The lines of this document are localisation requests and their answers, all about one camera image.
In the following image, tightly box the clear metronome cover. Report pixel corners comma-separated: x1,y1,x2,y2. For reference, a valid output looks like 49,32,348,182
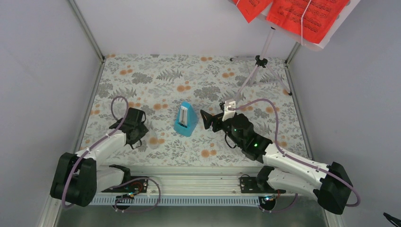
146,124,159,149

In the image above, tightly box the aluminium rail base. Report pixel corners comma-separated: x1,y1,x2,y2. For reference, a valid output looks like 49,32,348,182
39,166,344,227

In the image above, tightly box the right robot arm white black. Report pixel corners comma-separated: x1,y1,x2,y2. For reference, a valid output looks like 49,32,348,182
200,110,352,215

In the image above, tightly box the red sheet music right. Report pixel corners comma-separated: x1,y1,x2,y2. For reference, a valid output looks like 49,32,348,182
266,0,348,44

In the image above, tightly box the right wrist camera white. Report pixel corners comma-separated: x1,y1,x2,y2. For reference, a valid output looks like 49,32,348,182
222,99,236,122

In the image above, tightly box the red sheet music left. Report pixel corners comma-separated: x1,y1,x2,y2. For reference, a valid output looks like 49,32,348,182
233,0,273,23

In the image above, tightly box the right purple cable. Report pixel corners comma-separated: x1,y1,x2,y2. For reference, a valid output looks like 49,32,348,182
230,98,361,208

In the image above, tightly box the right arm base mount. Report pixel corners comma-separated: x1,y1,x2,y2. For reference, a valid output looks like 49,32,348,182
239,174,286,211

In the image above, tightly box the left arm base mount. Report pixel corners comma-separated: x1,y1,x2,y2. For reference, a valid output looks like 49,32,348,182
104,165,148,199

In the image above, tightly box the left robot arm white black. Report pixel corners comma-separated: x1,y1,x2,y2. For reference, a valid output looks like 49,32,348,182
50,107,148,207

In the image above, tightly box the red sheet music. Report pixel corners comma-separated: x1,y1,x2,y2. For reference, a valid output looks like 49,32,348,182
266,0,348,44
233,0,273,23

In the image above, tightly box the floral table mat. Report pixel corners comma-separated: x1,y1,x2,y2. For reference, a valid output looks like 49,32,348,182
80,54,308,167

